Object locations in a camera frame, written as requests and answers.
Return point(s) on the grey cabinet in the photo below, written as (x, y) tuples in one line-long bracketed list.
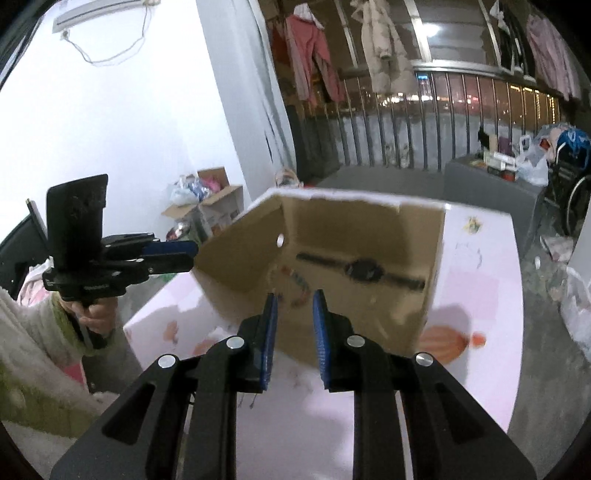
[(489, 198)]

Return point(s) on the person's left forearm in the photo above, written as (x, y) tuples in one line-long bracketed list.
[(37, 360)]

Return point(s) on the black hanging jacket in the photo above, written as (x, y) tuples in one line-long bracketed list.
[(510, 41)]

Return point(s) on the brown cardboard box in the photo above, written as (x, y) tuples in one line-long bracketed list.
[(369, 230)]

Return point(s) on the light pink hanging shirt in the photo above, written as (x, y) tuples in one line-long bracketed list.
[(551, 55)]

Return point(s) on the dark blue smartwatch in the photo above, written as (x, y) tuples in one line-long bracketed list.
[(362, 270)]

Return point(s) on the white curtain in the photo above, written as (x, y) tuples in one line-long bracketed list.
[(277, 129)]

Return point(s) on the white flat box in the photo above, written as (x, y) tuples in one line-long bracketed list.
[(501, 160)]

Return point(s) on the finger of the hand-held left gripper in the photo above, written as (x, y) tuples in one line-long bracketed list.
[(171, 265), (173, 248)]

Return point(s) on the metal balcony railing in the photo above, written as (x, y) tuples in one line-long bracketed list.
[(461, 69)]

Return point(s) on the black flat panel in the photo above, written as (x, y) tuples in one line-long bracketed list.
[(18, 249)]

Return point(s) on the crumpled white plastic bag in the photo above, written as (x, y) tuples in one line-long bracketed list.
[(579, 309)]

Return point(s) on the pink hanging garment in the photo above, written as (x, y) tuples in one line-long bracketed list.
[(309, 46)]

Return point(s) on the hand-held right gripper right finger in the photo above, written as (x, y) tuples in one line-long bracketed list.
[(321, 341)]

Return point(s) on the crumpled printed paper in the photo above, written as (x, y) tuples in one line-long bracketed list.
[(556, 247)]

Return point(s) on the beige puffer jacket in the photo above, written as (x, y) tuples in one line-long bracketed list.
[(383, 50)]

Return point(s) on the wheelchair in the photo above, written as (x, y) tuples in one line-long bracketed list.
[(561, 184)]

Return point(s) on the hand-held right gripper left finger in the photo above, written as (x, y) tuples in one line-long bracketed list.
[(268, 350)]

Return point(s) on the plastic bag of clothes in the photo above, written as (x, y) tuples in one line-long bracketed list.
[(184, 194)]

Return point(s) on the small open cardboard box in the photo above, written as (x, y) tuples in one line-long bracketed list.
[(221, 207)]

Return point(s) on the metal pot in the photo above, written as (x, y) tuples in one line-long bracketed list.
[(180, 230)]

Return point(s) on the person's left hand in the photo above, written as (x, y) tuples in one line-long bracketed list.
[(99, 318)]

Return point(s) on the white air conditioner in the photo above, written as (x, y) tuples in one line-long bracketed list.
[(92, 16)]

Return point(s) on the pink cloth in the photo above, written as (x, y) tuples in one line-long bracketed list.
[(34, 286)]

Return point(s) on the blue bag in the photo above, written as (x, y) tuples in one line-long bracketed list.
[(575, 143)]

